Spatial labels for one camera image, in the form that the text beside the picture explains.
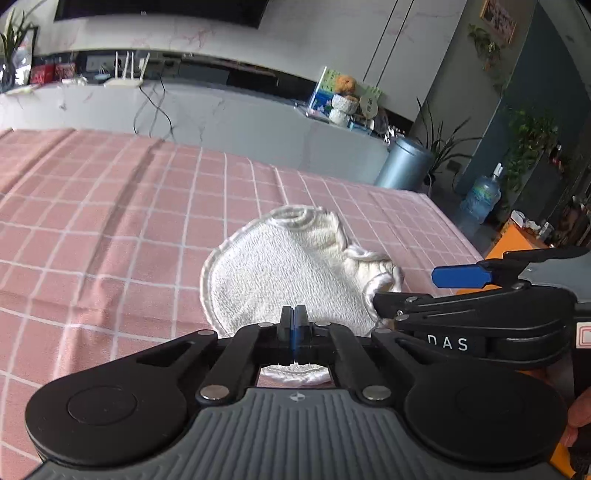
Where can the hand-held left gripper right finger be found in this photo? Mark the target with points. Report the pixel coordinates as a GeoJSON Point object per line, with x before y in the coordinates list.
{"type": "Point", "coordinates": [301, 324]}

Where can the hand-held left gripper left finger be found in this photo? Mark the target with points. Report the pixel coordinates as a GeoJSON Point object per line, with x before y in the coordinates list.
{"type": "Point", "coordinates": [287, 324]}

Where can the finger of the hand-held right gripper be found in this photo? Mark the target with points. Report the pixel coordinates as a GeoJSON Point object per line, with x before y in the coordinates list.
{"type": "Point", "coordinates": [443, 302]}
{"type": "Point", "coordinates": [461, 276]}

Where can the white terry towel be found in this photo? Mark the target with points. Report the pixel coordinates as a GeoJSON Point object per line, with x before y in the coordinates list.
{"type": "Point", "coordinates": [277, 272]}

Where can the orange storage box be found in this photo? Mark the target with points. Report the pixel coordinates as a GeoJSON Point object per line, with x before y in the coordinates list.
{"type": "Point", "coordinates": [517, 242]}

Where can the person's right hand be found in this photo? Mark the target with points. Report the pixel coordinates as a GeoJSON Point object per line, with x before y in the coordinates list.
{"type": "Point", "coordinates": [581, 410]}

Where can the blue water jug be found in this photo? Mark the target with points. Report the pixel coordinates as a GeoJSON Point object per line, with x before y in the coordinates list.
{"type": "Point", "coordinates": [482, 196]}

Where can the blue grey trash can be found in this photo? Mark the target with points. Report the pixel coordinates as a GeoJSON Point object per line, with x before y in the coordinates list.
{"type": "Point", "coordinates": [404, 164]}

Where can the long leaved floor plant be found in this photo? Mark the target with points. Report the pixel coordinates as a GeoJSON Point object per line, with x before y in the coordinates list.
{"type": "Point", "coordinates": [438, 143]}

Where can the bushy green climbing plant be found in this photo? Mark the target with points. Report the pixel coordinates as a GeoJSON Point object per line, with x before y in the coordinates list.
{"type": "Point", "coordinates": [528, 147]}

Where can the round hand fan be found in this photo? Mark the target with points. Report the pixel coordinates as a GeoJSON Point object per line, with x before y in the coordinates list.
{"type": "Point", "coordinates": [371, 108]}

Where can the pink checked tablecloth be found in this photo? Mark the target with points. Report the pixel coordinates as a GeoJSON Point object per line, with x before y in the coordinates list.
{"type": "Point", "coordinates": [101, 221]}

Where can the brown plush bear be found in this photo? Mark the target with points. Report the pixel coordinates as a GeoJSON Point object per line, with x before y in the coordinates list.
{"type": "Point", "coordinates": [344, 99]}

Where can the white marble media cabinet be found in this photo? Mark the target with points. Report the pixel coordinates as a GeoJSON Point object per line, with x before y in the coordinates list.
{"type": "Point", "coordinates": [240, 115]}

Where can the hanging green vine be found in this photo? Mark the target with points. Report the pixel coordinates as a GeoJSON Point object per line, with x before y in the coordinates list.
{"type": "Point", "coordinates": [485, 46]}

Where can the blue green picture book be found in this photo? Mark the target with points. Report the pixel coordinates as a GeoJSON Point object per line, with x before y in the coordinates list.
{"type": "Point", "coordinates": [323, 90]}

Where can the white router with antennas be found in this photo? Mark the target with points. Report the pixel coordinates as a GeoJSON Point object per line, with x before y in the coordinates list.
{"type": "Point", "coordinates": [127, 74]}

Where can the red box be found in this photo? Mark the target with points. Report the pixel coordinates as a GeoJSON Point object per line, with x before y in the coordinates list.
{"type": "Point", "coordinates": [53, 72]}

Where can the tall leafy potted plant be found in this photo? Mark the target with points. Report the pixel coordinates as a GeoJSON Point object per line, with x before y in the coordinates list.
{"type": "Point", "coordinates": [14, 50]}

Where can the framed wall picture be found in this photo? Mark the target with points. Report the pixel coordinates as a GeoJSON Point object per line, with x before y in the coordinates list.
{"type": "Point", "coordinates": [498, 18]}

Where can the black wall television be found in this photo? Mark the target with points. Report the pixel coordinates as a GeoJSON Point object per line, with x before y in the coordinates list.
{"type": "Point", "coordinates": [161, 11]}

